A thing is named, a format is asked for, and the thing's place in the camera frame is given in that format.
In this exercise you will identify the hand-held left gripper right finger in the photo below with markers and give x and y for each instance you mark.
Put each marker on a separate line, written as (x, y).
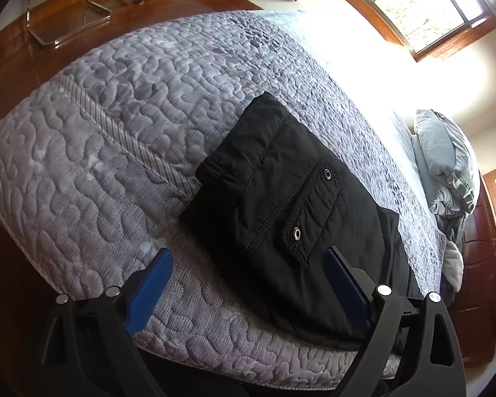
(347, 289)

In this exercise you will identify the dark grey duvet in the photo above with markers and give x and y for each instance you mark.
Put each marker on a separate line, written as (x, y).
(450, 215)

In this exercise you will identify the black pants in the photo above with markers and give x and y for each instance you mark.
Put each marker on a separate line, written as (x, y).
(272, 198)

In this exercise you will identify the light blue bed sheet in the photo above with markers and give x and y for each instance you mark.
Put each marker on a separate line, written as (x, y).
(403, 144)

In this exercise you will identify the grey quilted bedspread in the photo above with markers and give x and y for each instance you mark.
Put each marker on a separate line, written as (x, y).
(107, 132)

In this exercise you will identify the white cloth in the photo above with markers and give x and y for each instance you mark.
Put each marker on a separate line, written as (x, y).
(452, 264)

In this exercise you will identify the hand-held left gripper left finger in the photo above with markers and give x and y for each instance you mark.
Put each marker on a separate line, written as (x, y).
(148, 293)

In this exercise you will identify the large wooden-framed window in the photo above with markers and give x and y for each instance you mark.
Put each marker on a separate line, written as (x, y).
(421, 8)

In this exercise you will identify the wooden headboard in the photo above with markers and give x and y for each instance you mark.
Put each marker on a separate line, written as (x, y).
(479, 281)

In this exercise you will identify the grey pillow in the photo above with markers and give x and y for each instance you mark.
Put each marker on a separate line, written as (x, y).
(442, 149)

